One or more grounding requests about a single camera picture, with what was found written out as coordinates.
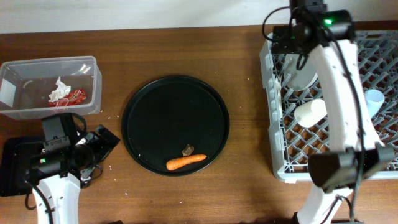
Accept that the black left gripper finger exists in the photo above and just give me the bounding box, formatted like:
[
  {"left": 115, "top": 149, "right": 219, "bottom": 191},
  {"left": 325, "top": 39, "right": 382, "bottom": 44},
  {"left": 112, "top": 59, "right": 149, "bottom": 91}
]
[
  {"left": 80, "top": 164, "right": 103, "bottom": 189},
  {"left": 96, "top": 125, "right": 120, "bottom": 156}
]

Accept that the pale grey plate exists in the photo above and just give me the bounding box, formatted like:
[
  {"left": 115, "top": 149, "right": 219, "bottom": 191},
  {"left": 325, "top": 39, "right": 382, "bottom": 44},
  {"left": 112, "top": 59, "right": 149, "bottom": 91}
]
[{"left": 282, "top": 54, "right": 318, "bottom": 91}]

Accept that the red snack wrapper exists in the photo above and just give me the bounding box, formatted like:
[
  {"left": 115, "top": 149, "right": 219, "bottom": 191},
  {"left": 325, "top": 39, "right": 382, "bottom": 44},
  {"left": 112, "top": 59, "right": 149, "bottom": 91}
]
[{"left": 49, "top": 88, "right": 86, "bottom": 107}]

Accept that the white tissue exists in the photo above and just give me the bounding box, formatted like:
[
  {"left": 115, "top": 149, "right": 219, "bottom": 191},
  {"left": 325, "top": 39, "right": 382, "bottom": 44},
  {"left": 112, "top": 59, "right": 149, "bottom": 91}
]
[{"left": 49, "top": 77, "right": 71, "bottom": 103}]

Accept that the orange carrot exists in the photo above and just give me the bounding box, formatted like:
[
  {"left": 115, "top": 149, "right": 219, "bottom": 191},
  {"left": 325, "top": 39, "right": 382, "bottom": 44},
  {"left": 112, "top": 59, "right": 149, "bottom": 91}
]
[{"left": 166, "top": 154, "right": 207, "bottom": 171}]

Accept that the white cup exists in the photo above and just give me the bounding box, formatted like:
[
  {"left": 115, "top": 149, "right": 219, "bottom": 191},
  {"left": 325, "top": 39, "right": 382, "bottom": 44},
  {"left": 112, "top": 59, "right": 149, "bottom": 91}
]
[{"left": 294, "top": 99, "right": 327, "bottom": 128}]

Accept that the brown food scrap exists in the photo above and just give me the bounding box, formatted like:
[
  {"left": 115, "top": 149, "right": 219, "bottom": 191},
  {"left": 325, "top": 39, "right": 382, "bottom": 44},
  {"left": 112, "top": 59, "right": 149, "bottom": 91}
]
[{"left": 182, "top": 144, "right": 194, "bottom": 157}]

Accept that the light blue cup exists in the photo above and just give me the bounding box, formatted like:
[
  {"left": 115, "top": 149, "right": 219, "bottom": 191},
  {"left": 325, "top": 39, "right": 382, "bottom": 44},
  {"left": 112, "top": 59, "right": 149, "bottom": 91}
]
[{"left": 364, "top": 89, "right": 385, "bottom": 118}]

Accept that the white plastic fork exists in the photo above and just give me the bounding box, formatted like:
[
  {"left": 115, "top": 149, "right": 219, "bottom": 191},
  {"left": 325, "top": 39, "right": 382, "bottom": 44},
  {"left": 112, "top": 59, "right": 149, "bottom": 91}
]
[{"left": 275, "top": 75, "right": 283, "bottom": 118}]

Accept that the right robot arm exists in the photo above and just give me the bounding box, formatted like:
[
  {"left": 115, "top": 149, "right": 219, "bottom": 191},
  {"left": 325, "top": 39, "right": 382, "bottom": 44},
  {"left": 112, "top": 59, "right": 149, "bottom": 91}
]
[{"left": 271, "top": 5, "right": 394, "bottom": 223}]

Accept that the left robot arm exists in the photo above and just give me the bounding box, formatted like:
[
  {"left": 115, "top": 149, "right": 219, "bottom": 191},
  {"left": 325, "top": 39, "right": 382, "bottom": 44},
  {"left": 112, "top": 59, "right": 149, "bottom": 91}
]
[{"left": 24, "top": 113, "right": 120, "bottom": 223}]

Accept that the grey dishwasher rack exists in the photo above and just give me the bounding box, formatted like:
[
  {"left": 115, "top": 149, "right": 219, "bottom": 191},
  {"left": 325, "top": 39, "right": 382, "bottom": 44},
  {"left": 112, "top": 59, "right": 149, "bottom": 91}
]
[{"left": 259, "top": 30, "right": 397, "bottom": 184}]

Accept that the round black tray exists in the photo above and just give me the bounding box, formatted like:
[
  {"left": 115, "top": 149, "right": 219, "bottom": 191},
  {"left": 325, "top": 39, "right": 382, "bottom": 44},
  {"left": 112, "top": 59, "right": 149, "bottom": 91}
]
[{"left": 121, "top": 75, "right": 229, "bottom": 177}]

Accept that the black rectangular tray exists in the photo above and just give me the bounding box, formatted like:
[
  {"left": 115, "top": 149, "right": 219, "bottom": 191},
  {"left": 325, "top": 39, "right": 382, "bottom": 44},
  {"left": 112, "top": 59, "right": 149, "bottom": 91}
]
[{"left": 1, "top": 136, "right": 45, "bottom": 197}]

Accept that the clear plastic bin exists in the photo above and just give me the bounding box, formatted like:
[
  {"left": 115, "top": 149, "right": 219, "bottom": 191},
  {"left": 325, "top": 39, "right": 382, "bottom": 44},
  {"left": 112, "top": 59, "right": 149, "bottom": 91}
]
[{"left": 1, "top": 56, "right": 102, "bottom": 120}]

